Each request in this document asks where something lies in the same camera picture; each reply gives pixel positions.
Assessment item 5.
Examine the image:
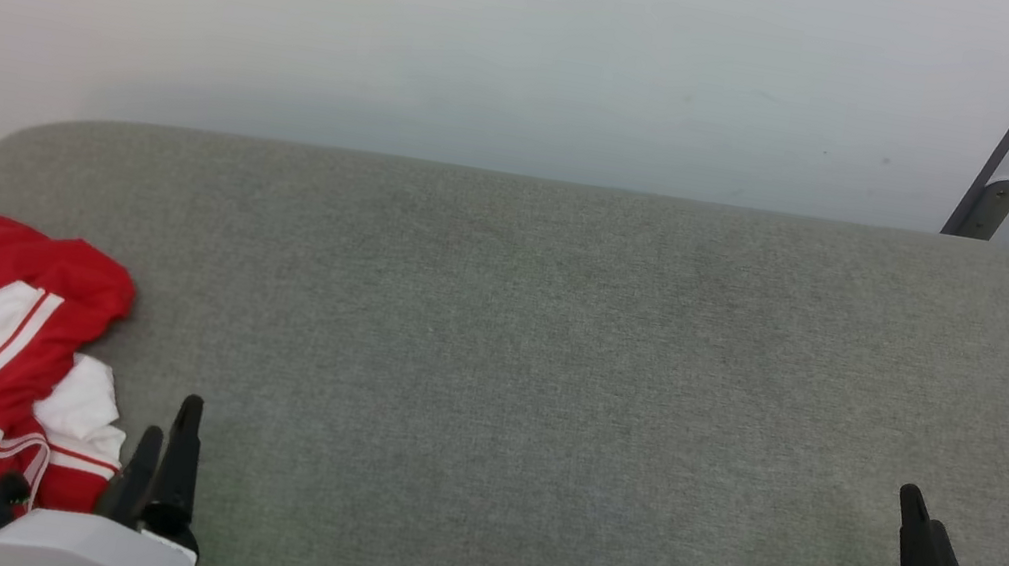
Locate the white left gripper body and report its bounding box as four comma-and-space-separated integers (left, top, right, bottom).
0, 497, 204, 566

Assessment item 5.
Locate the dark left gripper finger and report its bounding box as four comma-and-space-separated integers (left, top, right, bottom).
139, 390, 224, 557
97, 420, 166, 529

